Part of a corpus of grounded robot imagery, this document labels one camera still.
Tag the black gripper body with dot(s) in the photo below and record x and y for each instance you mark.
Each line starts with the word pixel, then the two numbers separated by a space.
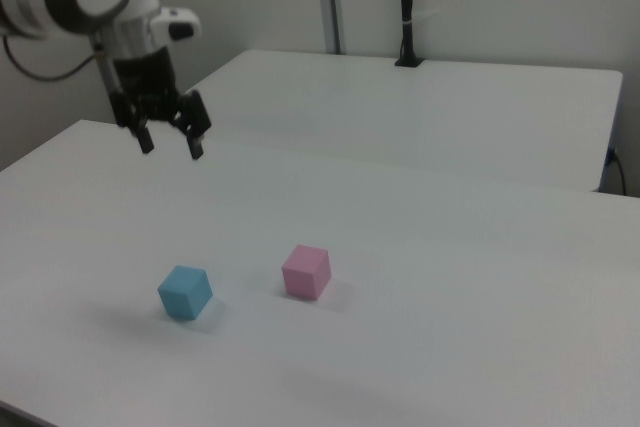
pixel 145 82

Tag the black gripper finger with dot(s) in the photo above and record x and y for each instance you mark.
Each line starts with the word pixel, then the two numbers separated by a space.
pixel 142 132
pixel 196 122

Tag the blue cube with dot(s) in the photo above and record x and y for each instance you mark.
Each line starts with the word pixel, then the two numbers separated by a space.
pixel 182 294

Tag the pink cube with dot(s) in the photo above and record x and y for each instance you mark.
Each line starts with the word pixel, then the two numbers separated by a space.
pixel 302 277

